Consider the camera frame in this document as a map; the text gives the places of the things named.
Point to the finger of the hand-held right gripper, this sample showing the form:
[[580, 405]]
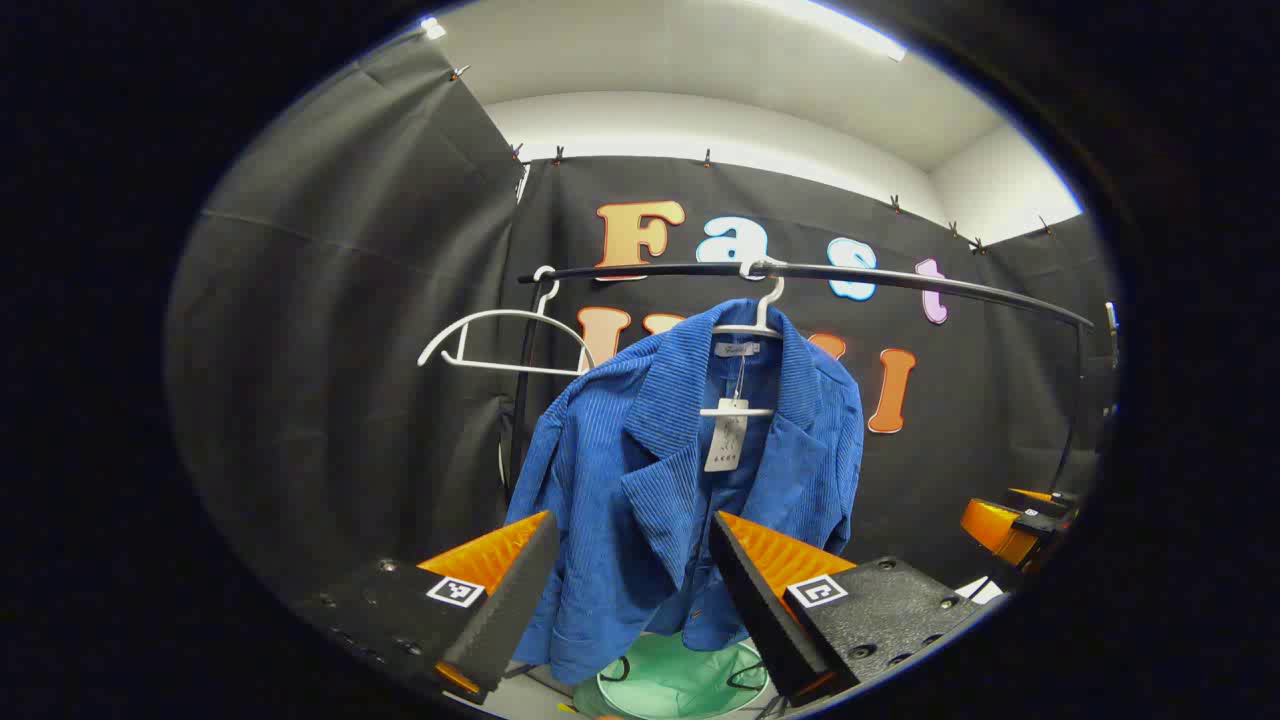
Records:
[[995, 525]]

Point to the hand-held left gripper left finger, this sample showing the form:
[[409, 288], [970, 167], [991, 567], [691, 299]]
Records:
[[510, 600]]

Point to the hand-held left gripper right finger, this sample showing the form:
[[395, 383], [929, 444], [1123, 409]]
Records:
[[760, 600]]

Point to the green laundry hamper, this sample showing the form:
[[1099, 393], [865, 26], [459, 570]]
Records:
[[680, 685]]

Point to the white clothes hanger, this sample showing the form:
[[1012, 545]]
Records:
[[480, 316], [768, 305]]

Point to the black clothes rack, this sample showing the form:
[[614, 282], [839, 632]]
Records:
[[650, 270]]

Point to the black backdrop cloth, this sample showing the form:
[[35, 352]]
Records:
[[330, 350]]

